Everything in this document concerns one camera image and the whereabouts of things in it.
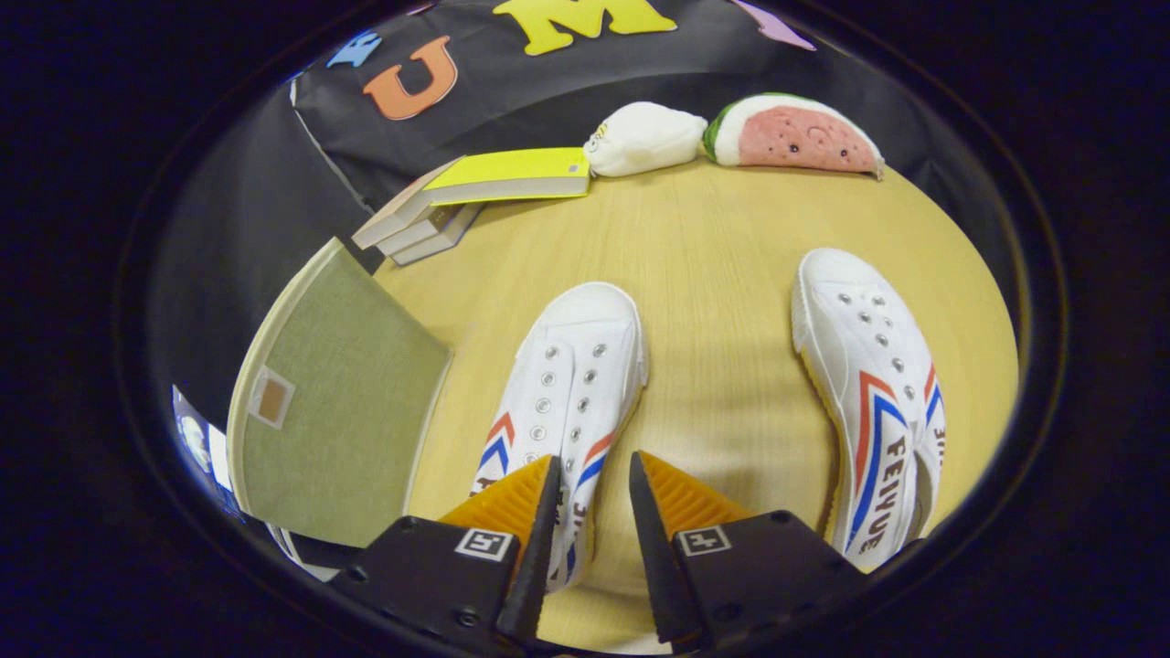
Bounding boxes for beige paperback book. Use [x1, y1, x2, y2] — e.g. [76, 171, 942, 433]
[352, 157, 467, 250]

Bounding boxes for white plush toy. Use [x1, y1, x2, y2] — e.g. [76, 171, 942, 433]
[583, 101, 709, 178]

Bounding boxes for grey edged book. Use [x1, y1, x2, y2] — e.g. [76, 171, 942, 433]
[391, 203, 485, 267]

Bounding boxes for yellow book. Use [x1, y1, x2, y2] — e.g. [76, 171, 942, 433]
[422, 147, 592, 207]

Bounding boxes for black backdrop cloth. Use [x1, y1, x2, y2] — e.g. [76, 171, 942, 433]
[151, 0, 997, 430]

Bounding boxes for white striped canvas shoe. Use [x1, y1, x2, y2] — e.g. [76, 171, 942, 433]
[792, 248, 948, 572]
[471, 281, 650, 593]

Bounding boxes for pale green fabric storage box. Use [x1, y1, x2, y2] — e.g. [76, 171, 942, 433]
[226, 238, 455, 549]

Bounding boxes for open laptop computer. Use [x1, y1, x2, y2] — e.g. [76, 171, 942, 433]
[171, 384, 234, 494]

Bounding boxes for watermelon slice plush toy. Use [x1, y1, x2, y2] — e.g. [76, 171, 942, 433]
[702, 92, 886, 181]

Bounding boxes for thin white book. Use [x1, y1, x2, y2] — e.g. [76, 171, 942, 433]
[375, 206, 476, 258]

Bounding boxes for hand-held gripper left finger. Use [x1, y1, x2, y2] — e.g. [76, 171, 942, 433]
[329, 454, 563, 652]

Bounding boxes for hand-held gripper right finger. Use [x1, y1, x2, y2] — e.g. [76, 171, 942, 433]
[629, 451, 869, 654]

